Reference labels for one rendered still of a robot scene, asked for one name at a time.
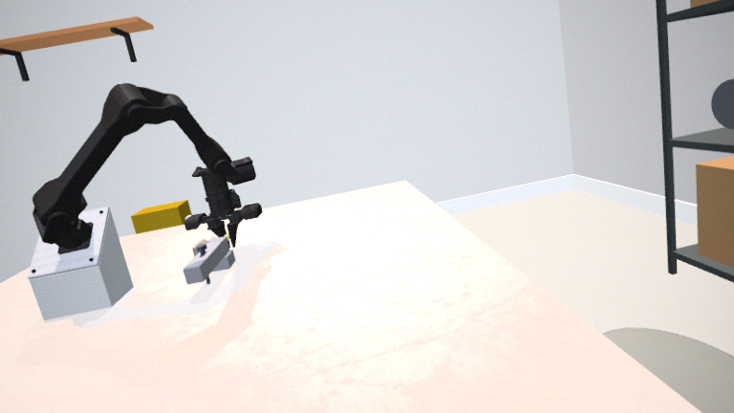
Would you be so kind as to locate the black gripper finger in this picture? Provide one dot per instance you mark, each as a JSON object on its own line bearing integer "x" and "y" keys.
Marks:
{"x": 219, "y": 230}
{"x": 232, "y": 230}

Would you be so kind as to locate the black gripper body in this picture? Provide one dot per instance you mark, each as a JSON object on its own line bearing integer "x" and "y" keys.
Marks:
{"x": 220, "y": 206}

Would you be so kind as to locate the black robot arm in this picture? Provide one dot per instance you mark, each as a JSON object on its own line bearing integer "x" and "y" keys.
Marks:
{"x": 58, "y": 203}

